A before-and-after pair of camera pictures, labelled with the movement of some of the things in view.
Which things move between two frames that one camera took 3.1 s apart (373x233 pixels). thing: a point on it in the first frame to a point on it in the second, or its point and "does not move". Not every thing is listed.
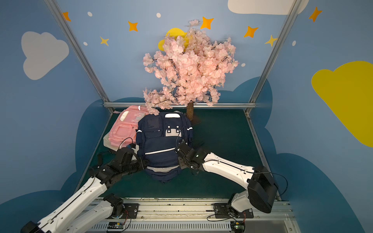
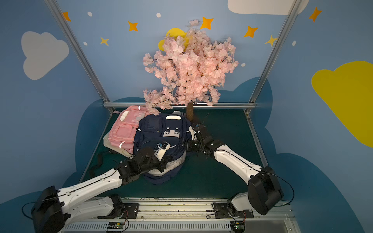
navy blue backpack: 158,135 does not move
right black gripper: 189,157 to 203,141
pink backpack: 126,124 does not move
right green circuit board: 237,226 does not move
